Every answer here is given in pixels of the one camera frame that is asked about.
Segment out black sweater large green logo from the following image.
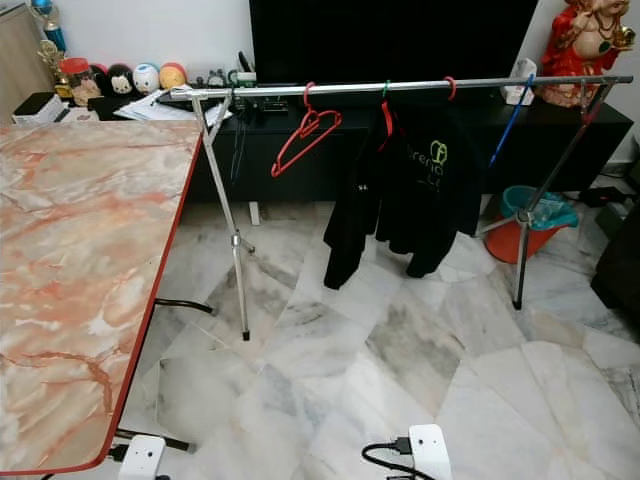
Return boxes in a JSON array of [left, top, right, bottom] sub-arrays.
[[370, 105, 489, 279]]

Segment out red hanger green hook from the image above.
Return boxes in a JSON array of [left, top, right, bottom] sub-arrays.
[[378, 80, 396, 151]]

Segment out blue plastic hanger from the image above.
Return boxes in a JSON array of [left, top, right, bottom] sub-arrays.
[[488, 75, 539, 166]]

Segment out marble pattern folding table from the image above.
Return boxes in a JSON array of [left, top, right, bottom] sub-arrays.
[[0, 120, 219, 476]]

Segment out white cardboard box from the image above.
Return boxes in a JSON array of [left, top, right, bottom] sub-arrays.
[[12, 92, 66, 126]]

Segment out light wooden cabinet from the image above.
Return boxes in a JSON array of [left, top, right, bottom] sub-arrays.
[[0, 5, 51, 126]]

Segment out white paper sheets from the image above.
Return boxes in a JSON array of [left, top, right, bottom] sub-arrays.
[[112, 88, 231, 126]]

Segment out gold blue trophy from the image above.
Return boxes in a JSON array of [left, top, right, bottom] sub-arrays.
[[32, 0, 69, 96]]

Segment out white round plush toy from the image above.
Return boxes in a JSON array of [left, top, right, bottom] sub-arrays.
[[133, 63, 161, 96]]

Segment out orange round plush toy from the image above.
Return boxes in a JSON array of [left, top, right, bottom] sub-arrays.
[[159, 62, 188, 91]]

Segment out black television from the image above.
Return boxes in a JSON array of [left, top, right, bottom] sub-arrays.
[[248, 0, 541, 84]]

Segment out silver metal clothes rack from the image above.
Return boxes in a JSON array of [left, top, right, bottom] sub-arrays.
[[168, 73, 636, 343]]

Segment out orange plastic bucket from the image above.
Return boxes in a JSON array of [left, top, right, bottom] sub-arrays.
[[485, 185, 576, 264]]

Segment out white tissue pack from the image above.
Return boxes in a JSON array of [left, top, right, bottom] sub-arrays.
[[503, 58, 538, 106]]

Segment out teal plastic bin bag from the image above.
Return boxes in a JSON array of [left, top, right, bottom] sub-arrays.
[[502, 185, 581, 231]]

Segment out red gold statue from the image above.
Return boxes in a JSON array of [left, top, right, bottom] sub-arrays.
[[538, 0, 639, 106]]

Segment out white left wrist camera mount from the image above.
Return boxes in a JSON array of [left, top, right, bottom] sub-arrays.
[[118, 435, 167, 480]]

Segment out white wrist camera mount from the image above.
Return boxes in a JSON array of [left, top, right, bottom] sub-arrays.
[[118, 435, 167, 480], [407, 425, 453, 480]]

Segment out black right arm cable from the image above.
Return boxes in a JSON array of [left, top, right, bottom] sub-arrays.
[[362, 438, 413, 480]]

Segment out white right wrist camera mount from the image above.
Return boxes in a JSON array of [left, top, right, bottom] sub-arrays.
[[407, 425, 453, 480]]

